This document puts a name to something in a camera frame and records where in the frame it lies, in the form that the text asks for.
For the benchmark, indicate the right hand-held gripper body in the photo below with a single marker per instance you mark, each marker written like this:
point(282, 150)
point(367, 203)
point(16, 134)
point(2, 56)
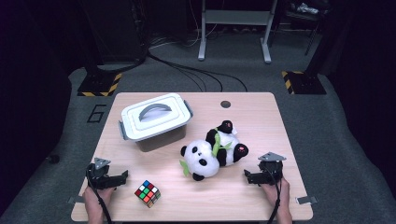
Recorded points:
point(274, 169)

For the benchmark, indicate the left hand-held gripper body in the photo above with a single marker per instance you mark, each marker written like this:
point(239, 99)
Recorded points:
point(99, 179)

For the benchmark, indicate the colourful puzzle cube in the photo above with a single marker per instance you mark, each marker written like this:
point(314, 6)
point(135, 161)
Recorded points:
point(148, 193)

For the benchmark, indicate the clear grey storage box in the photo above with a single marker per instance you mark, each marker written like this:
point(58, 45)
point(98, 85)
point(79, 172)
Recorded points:
point(162, 141)

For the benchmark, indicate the panda plush toy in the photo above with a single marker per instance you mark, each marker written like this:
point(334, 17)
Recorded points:
point(202, 158)

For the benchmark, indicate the person's left hand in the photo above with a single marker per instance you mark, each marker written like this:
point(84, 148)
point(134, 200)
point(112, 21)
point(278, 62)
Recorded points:
point(95, 200)

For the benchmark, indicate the person's right hand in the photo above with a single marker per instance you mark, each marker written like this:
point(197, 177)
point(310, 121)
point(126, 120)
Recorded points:
point(281, 196)

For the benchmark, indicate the grey tape piece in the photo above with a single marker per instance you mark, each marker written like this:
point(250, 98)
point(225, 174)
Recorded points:
point(76, 200)

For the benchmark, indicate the dark round table grommet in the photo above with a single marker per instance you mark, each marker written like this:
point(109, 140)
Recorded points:
point(225, 104)

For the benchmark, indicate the black striped stand base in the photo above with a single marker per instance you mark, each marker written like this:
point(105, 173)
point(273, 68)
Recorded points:
point(303, 82)
point(99, 84)

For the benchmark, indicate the black cabinet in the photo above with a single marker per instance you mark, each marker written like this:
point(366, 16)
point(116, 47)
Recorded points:
point(118, 31)

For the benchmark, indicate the dark chair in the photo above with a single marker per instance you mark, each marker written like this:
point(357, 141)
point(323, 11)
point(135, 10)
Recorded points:
point(311, 21)

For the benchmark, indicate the grey cloth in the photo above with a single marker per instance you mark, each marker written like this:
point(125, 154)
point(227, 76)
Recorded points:
point(307, 8)

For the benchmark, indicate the white metal stand frame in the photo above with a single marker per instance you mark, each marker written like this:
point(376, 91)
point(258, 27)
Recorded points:
point(236, 17)

